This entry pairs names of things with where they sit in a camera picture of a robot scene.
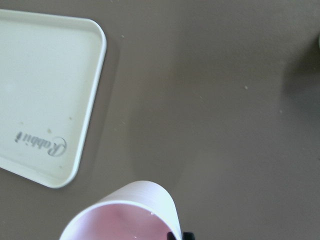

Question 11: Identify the cream plastic tray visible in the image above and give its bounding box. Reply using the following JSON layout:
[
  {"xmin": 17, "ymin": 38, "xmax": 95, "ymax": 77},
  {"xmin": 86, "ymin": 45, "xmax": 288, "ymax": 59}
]
[{"xmin": 0, "ymin": 9, "xmax": 107, "ymax": 189}]

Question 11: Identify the pink plastic cup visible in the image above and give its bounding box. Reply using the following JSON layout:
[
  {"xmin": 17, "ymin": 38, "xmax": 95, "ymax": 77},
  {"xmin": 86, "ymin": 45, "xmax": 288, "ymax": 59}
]
[{"xmin": 60, "ymin": 180, "xmax": 183, "ymax": 240}]

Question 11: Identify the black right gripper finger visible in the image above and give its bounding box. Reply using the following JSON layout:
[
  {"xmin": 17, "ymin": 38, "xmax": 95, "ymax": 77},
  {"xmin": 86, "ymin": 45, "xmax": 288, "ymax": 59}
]
[{"xmin": 166, "ymin": 231, "xmax": 195, "ymax": 240}]

